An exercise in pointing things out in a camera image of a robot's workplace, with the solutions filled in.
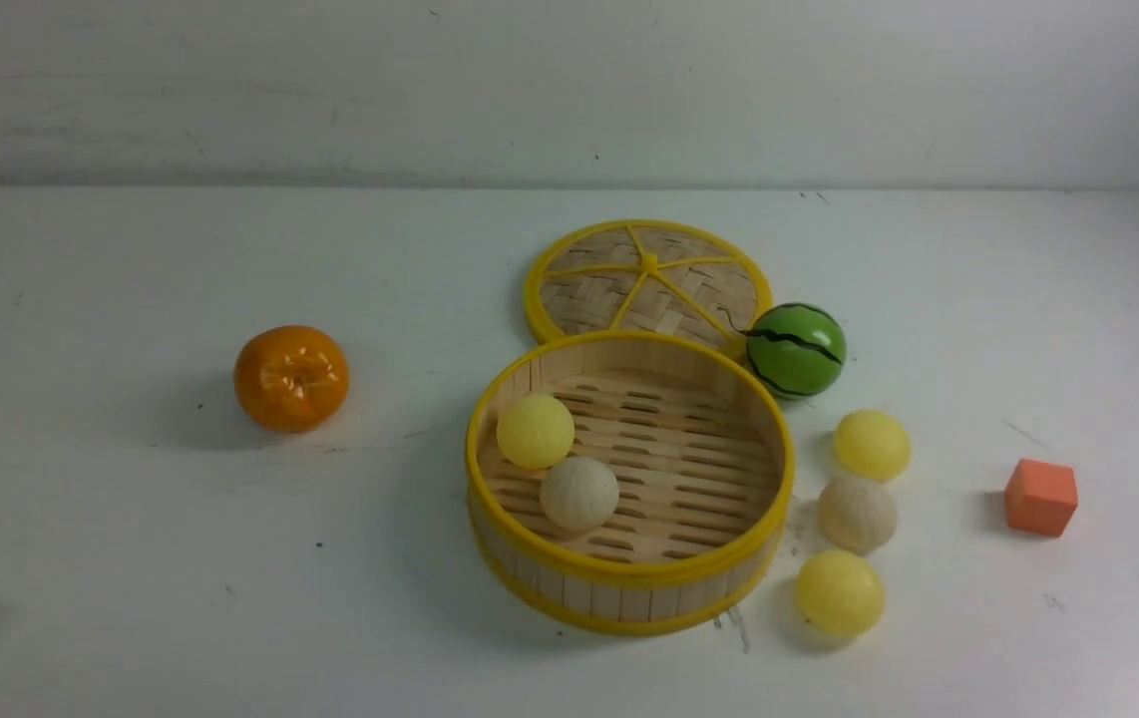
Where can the green watermelon toy ball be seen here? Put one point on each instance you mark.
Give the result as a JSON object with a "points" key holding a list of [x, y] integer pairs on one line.
{"points": [[796, 350]]}

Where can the orange tangerine toy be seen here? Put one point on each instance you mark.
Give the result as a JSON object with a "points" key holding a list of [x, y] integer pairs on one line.
{"points": [[291, 378]]}

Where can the woven bamboo steamer lid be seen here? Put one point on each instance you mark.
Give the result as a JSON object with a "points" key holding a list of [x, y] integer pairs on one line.
{"points": [[646, 275]]}

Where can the white bun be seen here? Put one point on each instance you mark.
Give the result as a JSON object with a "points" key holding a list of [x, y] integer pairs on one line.
{"points": [[857, 514], [579, 494]]}

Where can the orange foam cube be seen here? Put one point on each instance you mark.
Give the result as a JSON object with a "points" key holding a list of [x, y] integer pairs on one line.
{"points": [[1040, 498]]}

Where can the bamboo steamer tray yellow rim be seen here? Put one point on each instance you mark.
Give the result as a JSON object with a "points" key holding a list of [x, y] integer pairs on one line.
{"points": [[705, 463]]}

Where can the yellow bun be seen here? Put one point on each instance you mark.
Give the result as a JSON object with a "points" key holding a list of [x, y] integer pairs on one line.
{"points": [[840, 593], [872, 445], [535, 432]]}

